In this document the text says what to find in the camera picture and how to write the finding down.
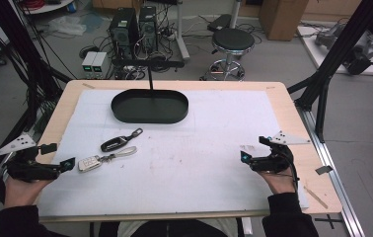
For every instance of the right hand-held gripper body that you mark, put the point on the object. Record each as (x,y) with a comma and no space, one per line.
(271,161)

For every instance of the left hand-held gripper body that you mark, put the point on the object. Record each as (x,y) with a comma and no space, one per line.
(26,169)

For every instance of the silver car key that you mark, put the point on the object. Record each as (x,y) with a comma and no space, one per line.
(90,163)

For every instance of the black car key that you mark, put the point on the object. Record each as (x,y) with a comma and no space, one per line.
(117,143)

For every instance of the black key stand with tray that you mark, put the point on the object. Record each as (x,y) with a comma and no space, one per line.
(150,107)

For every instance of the person's right hand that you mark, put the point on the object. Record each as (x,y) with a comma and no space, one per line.
(278,183)

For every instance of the person's left hand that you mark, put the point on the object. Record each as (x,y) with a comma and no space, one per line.
(20,192)

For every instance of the small grey tape piece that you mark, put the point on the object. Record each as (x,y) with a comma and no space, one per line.
(323,170)

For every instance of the white table mat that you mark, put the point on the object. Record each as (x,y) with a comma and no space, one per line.
(191,164)

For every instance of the thin wooden strip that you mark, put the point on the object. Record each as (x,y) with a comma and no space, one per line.
(316,197)

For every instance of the black tape cross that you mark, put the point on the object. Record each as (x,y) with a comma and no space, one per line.
(329,220)

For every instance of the white power supply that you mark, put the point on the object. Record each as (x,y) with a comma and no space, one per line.
(100,64)
(88,64)

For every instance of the person's lap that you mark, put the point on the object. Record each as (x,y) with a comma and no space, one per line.
(174,228)

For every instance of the white floor board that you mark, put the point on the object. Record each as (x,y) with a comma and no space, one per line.
(313,49)

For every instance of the black round stool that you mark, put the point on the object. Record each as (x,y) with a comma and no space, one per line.
(233,40)

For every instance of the brown wooden cabinet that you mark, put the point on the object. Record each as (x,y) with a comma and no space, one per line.
(283,18)

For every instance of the clear plastic bag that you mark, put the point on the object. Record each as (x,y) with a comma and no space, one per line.
(66,25)

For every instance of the black foot pedal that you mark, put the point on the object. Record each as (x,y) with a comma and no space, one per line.
(219,22)

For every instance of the grey machine on board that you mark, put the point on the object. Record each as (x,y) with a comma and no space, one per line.
(360,52)

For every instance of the grey desk leg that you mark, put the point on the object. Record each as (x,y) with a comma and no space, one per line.
(182,36)

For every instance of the black computer tower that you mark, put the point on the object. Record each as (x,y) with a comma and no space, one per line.
(148,28)
(123,33)

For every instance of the white round table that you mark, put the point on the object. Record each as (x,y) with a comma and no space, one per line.
(48,6)

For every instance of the aluminium rail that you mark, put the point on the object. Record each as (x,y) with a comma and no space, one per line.
(332,174)

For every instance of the black metal frame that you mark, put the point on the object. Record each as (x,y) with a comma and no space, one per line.
(26,59)
(335,56)

